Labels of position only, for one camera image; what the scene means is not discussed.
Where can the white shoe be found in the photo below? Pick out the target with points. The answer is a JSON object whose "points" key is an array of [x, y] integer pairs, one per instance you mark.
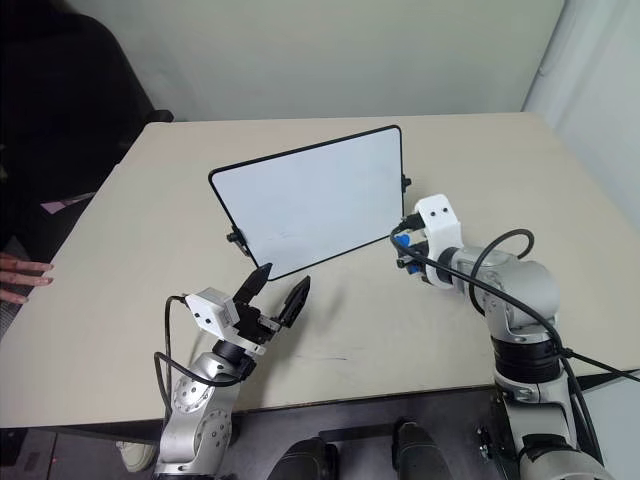
{"points": [[136, 455]]}

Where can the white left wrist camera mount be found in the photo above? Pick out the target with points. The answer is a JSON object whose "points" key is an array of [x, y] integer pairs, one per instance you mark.
{"points": [[210, 310]]}

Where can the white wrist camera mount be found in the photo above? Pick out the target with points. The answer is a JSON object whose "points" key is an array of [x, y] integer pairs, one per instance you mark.
{"points": [[210, 310], [440, 220]]}

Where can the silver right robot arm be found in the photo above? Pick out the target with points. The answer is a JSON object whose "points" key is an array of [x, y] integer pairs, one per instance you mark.
{"points": [[520, 300]]}

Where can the black-framed whiteboard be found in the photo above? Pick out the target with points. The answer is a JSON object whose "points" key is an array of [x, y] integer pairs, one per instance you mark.
{"points": [[310, 205]]}

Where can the bystander bare hand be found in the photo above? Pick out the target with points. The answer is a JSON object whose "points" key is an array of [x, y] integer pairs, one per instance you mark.
{"points": [[17, 275]]}

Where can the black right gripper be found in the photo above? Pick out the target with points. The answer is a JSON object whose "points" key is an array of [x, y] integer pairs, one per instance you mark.
{"points": [[421, 250]]}

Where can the black metal bracket with screws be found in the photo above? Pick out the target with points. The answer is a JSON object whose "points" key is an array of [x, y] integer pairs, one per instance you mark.
{"points": [[486, 440]]}

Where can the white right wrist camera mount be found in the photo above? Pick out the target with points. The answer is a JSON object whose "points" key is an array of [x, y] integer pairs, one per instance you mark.
{"points": [[440, 220]]}

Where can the black whiteboard stand knob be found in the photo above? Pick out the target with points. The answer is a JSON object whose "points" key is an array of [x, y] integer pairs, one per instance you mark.
{"points": [[234, 236], [405, 183]]}

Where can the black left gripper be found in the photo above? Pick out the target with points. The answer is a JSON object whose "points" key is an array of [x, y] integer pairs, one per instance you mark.
{"points": [[254, 326]]}

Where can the dark grey box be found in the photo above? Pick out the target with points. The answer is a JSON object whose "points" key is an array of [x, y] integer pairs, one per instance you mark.
{"points": [[27, 455]]}

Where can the black office chair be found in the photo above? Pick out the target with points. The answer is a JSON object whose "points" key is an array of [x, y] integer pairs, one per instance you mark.
{"points": [[60, 110]]}

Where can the pink paper sheet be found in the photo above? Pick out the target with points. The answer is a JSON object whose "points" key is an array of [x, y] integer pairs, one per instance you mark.
{"points": [[64, 203]]}

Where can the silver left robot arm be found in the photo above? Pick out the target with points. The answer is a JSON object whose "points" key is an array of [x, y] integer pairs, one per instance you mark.
{"points": [[197, 400]]}

